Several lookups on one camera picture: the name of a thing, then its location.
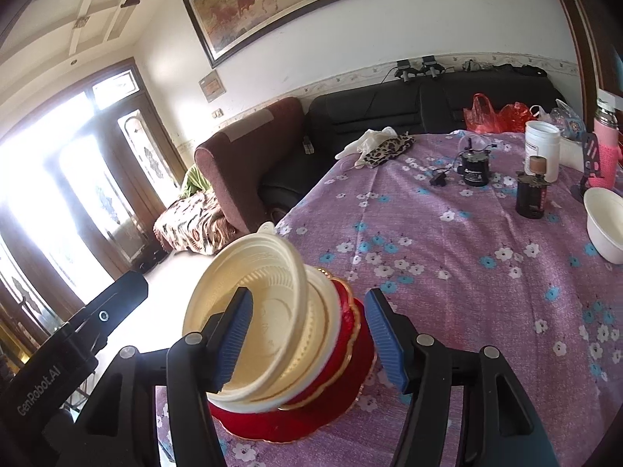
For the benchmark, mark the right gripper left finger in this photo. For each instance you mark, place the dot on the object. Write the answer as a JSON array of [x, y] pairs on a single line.
[[117, 427]]

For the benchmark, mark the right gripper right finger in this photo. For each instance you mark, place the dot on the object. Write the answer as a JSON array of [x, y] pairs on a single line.
[[499, 425]]

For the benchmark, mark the cream plastic bowl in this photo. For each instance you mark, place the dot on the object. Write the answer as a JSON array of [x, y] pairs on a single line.
[[225, 288]]

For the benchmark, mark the white foam bowl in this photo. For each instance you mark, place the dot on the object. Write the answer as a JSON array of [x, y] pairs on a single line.
[[604, 209]]

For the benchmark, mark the patterned blanket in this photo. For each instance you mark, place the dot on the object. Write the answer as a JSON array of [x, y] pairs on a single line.
[[197, 224]]

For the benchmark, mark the wooden glass door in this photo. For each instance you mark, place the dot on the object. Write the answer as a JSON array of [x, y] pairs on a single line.
[[84, 178]]

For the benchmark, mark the dark jar with cork lid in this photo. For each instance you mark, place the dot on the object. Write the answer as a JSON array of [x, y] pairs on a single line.
[[532, 189]]

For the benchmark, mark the green cloth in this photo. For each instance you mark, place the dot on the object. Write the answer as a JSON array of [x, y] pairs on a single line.
[[194, 181]]

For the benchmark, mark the small black jar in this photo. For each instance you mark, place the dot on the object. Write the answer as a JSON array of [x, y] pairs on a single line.
[[474, 165]]

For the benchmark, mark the black phone stand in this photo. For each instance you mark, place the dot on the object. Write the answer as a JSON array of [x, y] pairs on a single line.
[[591, 165]]

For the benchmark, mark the maroon armchair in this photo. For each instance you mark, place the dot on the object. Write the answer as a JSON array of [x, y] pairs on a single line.
[[235, 159]]

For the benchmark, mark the white plastic jar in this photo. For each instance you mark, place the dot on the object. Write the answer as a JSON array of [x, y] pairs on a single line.
[[543, 139]]

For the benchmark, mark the leopard print pouch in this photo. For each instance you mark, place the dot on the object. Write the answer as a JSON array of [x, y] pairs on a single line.
[[389, 149]]

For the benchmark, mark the red plastic bag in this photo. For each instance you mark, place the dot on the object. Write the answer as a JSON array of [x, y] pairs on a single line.
[[481, 118]]

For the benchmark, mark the pink sleeved thermos bottle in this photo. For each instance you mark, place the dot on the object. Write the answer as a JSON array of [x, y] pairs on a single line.
[[605, 127]]

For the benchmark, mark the black leather sofa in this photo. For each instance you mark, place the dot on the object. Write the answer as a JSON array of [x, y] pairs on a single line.
[[421, 106]]

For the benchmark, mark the black cable clip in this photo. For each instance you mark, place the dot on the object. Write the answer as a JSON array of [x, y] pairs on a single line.
[[440, 177]]

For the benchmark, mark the small wall plaque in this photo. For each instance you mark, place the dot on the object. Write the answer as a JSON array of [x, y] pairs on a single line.
[[212, 86]]

